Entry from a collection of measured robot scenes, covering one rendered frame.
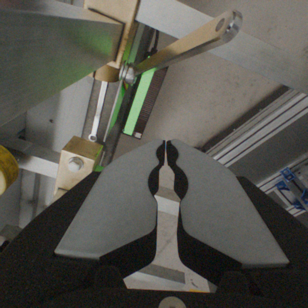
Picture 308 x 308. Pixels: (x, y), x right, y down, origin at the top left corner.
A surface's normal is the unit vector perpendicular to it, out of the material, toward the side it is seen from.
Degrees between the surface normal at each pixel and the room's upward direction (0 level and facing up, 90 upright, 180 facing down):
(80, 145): 90
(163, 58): 76
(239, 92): 0
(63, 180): 0
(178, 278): 90
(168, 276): 90
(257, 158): 0
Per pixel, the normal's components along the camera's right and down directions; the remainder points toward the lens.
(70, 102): -0.04, 0.50
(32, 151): 0.35, -0.80
